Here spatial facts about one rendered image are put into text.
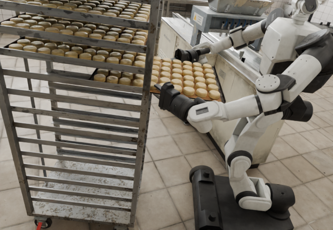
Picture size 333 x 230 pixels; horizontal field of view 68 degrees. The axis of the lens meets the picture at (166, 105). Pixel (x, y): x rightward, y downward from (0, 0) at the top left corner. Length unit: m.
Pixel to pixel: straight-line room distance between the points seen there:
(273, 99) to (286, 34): 0.36
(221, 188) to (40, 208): 1.20
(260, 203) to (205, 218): 0.36
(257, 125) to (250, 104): 0.47
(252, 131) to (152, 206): 0.94
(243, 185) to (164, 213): 0.59
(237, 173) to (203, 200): 0.37
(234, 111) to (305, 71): 0.27
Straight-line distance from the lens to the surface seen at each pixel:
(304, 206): 2.40
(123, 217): 1.69
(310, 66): 0.99
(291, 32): 1.16
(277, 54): 1.17
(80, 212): 1.73
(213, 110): 0.87
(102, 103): 1.12
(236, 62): 2.13
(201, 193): 1.83
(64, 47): 1.18
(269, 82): 0.90
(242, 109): 0.89
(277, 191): 1.85
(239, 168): 1.51
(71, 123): 1.79
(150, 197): 1.98
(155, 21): 0.92
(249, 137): 1.44
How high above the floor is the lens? 1.56
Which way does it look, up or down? 31 degrees down
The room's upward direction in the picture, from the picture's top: 9 degrees clockwise
